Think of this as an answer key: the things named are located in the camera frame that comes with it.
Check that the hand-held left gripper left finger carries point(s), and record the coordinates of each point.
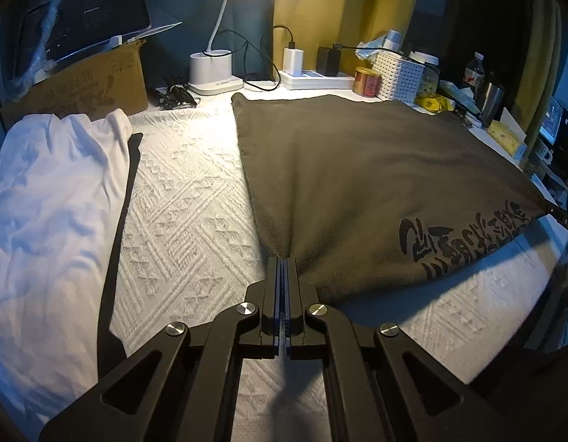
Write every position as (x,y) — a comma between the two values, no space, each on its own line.
(272,294)

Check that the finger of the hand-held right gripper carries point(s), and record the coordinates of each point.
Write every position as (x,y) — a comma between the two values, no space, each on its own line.
(562,215)

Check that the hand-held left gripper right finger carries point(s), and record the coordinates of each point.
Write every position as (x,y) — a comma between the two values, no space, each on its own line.
(294,294)

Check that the brown printed t-shirt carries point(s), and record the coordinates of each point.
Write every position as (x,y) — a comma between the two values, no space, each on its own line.
(357,170)

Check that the white mug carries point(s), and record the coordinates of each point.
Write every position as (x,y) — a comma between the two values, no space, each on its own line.
(541,153)

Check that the lit computer monitor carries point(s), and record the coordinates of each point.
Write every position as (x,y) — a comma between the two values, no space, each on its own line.
(551,122)

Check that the yellow tissue box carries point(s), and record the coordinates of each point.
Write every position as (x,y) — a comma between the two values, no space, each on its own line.
(507,138)

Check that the white textured table cover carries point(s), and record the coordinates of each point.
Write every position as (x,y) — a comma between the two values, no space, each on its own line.
(187,202)

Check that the steel tumbler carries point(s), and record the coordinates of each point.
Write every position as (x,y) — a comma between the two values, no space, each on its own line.
(490,101)

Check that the yellow curtain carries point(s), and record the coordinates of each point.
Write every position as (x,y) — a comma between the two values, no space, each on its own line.
(320,0)
(537,78)

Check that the plastic water bottle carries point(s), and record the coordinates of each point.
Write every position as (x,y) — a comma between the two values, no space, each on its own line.
(473,73)

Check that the yellow snack bag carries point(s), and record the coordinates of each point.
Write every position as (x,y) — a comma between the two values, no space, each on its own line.
(433,103)

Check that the clear jar white lid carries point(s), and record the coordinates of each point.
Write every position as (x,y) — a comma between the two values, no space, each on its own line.
(429,78)

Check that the white power strip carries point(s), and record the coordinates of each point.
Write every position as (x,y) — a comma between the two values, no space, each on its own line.
(311,82)

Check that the white perforated basket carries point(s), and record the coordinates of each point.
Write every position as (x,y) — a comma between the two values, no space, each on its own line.
(399,76)

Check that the red tin can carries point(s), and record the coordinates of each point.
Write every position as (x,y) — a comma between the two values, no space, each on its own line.
(366,83)

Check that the white desk lamp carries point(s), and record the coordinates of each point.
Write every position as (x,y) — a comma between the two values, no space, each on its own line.
(210,71)

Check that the white charger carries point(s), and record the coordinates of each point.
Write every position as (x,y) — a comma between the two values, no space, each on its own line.
(294,60)

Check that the black power adapter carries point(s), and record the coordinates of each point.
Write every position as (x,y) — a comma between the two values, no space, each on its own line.
(329,60)

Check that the white garment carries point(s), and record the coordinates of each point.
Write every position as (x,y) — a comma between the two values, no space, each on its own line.
(49,193)

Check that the brown cardboard box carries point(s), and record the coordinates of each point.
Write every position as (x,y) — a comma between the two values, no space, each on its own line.
(90,83)

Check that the dark teal curtain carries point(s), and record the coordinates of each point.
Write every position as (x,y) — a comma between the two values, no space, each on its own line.
(182,0)

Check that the tablet in plastic wrap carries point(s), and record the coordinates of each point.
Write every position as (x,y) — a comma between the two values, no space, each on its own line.
(95,9)

